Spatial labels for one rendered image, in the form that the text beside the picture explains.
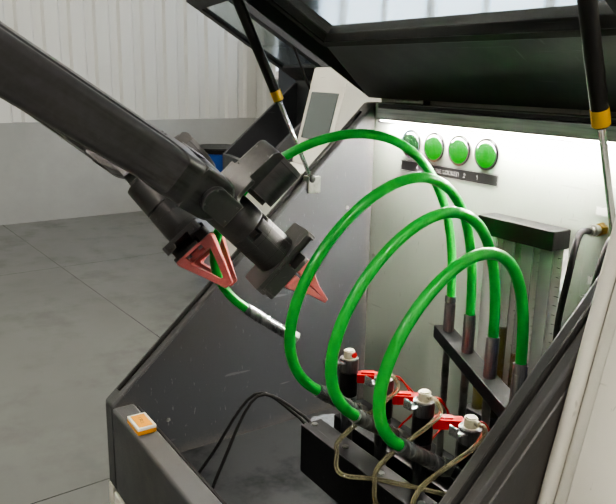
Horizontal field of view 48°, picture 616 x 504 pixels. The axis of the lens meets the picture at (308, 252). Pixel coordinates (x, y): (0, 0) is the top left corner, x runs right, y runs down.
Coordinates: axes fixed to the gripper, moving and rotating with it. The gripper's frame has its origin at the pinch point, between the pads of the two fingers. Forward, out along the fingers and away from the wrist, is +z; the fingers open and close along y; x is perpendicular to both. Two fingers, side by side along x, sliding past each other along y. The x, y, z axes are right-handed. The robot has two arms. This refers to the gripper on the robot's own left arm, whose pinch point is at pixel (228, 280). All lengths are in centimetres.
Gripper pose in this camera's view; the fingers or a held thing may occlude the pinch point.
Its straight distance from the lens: 102.8
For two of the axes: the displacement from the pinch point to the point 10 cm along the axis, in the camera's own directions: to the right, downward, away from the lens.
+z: 6.6, 7.5, -0.5
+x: -7.4, 6.6, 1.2
